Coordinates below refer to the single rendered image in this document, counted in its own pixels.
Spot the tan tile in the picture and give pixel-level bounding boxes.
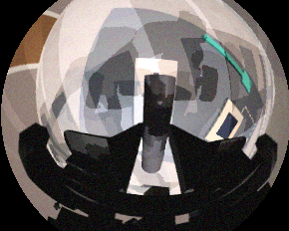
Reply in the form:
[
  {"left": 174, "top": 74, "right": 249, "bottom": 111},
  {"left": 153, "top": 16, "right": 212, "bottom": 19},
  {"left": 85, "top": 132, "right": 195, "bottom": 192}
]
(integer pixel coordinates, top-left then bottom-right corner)
[{"left": 205, "top": 98, "right": 243, "bottom": 141}]

